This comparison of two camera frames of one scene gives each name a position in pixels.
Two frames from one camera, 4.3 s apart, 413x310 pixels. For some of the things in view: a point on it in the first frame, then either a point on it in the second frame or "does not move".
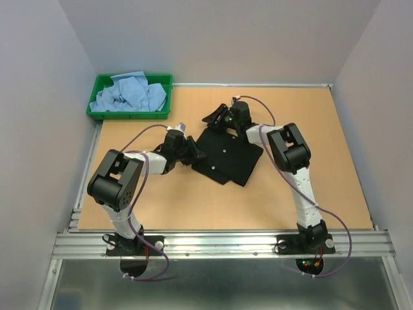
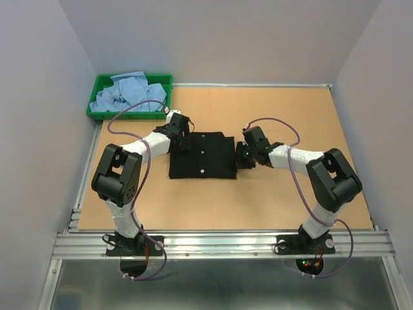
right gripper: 213,119 → 241,163
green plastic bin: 102,81 does not move
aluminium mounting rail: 348,245 does not move
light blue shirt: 130,92 does not move
